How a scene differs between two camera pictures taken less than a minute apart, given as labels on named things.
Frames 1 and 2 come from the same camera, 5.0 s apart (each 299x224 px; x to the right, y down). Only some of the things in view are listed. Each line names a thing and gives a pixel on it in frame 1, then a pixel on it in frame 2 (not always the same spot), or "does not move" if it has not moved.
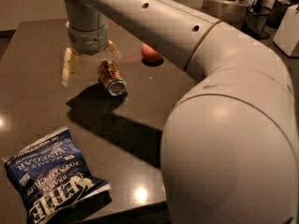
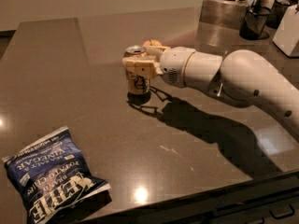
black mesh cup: [255, 20] does not move
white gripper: [87, 41] → [173, 65]
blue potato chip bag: [54, 181] does not move
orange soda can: [114, 84] → [137, 85]
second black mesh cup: [277, 10] does not move
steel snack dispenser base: [228, 11] does not move
